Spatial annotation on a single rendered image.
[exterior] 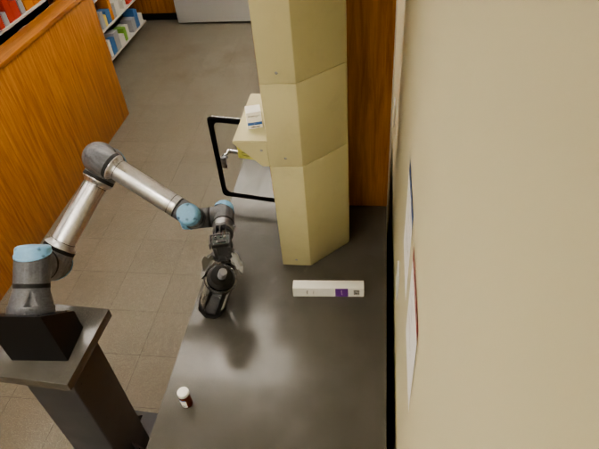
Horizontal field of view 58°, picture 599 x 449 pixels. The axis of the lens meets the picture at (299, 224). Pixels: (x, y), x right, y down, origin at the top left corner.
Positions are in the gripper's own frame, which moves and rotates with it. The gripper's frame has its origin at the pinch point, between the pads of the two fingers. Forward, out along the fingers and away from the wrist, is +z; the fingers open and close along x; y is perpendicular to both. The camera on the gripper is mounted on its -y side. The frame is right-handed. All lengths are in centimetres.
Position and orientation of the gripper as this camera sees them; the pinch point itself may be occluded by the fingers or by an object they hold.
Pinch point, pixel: (222, 277)
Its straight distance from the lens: 178.2
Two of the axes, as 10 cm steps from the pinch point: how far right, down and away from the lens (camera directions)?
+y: -1.0, -7.6, -6.4
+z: 0.8, 6.4, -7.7
